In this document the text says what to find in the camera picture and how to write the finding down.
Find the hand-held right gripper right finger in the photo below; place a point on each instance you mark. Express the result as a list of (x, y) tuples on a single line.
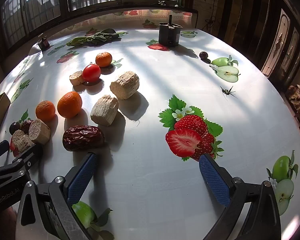
[(213, 182)]

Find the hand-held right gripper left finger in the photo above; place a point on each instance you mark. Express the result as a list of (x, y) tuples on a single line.
[(81, 177)]

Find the brown chunks pile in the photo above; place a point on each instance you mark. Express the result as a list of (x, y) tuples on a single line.
[(39, 131)]

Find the large dried red date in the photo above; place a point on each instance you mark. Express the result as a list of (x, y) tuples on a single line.
[(83, 138)]

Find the large mandarin orange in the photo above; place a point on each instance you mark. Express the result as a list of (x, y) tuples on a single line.
[(69, 104)]

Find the large beige sugarcane piece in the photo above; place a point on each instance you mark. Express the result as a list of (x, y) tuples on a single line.
[(104, 110), (124, 85)]

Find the black round container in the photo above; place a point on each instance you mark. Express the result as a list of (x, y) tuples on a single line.
[(168, 36)]

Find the dark purple grape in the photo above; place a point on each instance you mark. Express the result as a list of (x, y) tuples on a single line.
[(203, 55), (15, 127)]

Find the medium mandarin orange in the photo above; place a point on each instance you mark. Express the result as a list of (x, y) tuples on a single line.
[(45, 110)]

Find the fruit printed tablecloth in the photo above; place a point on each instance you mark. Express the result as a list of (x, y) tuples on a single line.
[(150, 135)]

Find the small beige sugarcane piece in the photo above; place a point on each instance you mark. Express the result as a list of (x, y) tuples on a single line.
[(76, 78)]

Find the black insect toy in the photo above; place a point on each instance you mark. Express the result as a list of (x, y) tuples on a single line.
[(227, 91)]

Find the red cherry tomato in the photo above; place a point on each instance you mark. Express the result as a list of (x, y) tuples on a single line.
[(91, 73)]

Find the small dark bottle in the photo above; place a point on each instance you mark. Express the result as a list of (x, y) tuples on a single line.
[(43, 43)]

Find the pile of cloth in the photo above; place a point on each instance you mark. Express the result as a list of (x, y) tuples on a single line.
[(296, 97)]

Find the small mandarin orange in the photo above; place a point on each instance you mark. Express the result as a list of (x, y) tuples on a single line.
[(103, 59)]

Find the green leafy vegetable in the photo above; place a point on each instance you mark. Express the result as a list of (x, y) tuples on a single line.
[(95, 38)]

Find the stained glass door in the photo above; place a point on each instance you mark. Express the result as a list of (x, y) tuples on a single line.
[(287, 42)]

